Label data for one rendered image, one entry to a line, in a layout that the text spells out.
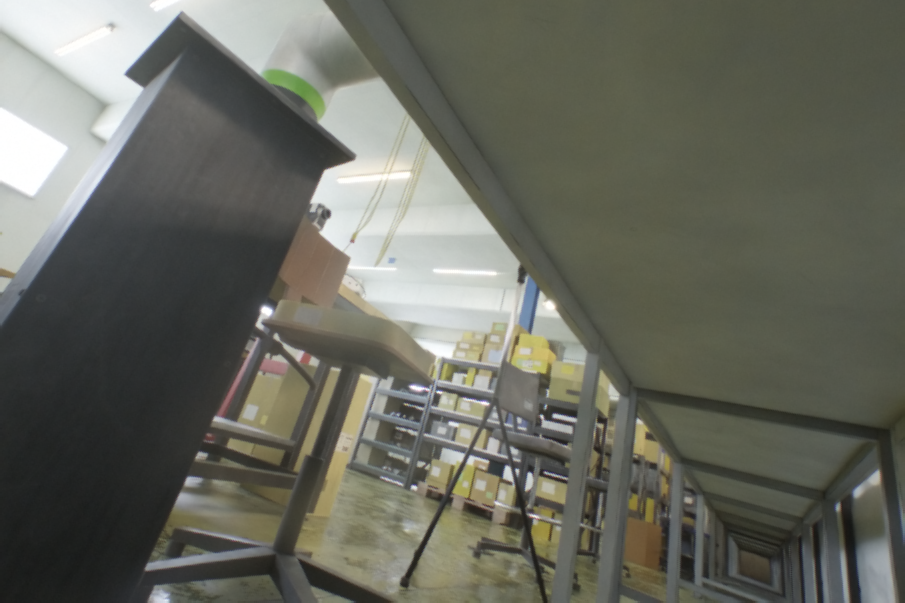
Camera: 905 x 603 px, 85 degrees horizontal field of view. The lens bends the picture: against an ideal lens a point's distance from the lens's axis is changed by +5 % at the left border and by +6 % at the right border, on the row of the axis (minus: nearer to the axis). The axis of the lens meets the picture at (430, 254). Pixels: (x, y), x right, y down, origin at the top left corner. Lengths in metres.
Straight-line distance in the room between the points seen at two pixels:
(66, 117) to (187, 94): 9.19
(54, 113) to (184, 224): 9.21
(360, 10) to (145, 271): 0.43
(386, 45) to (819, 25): 0.48
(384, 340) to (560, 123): 0.61
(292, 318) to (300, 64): 0.60
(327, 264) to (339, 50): 0.85
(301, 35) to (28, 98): 8.99
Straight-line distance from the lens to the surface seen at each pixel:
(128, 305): 0.72
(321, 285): 1.58
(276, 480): 2.23
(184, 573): 1.20
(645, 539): 7.93
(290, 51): 0.97
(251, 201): 0.79
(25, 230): 9.60
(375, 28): 0.69
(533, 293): 7.87
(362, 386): 2.69
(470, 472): 6.50
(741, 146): 0.84
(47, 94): 9.96
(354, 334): 1.14
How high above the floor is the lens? 0.35
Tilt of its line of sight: 23 degrees up
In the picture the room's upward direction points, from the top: 17 degrees clockwise
